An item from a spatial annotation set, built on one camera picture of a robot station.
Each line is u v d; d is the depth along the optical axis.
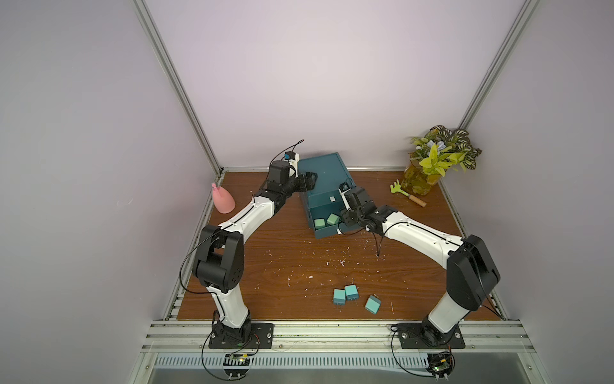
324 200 0.86
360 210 0.66
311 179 0.82
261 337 0.73
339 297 0.80
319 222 0.89
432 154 0.90
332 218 0.90
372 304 0.78
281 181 0.70
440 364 0.70
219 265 0.48
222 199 1.00
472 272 0.44
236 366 0.71
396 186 1.11
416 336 0.72
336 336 0.75
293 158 0.80
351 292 0.80
